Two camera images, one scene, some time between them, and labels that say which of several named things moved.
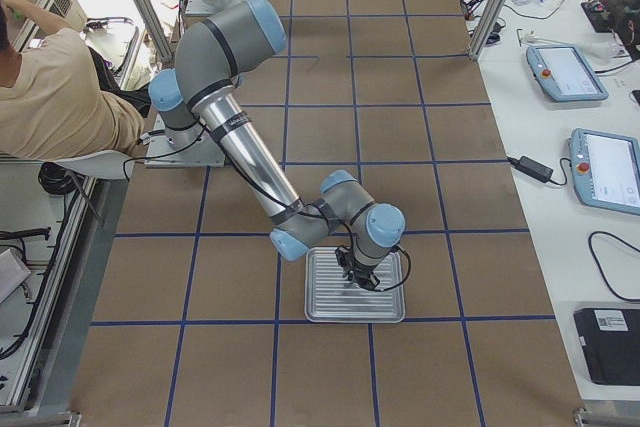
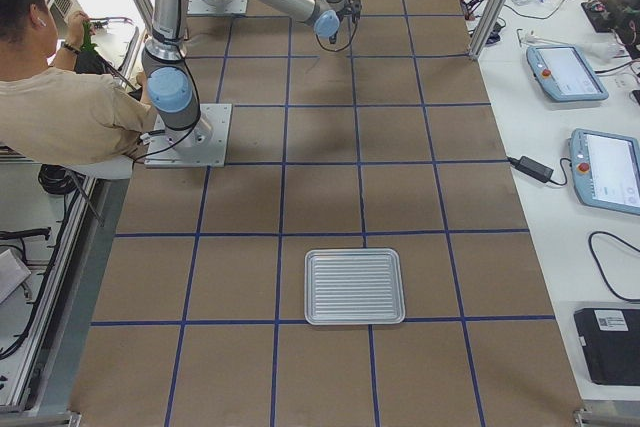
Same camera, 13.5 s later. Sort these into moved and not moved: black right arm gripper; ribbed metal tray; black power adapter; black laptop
Moved: black right arm gripper
Not moved: black laptop; black power adapter; ribbed metal tray
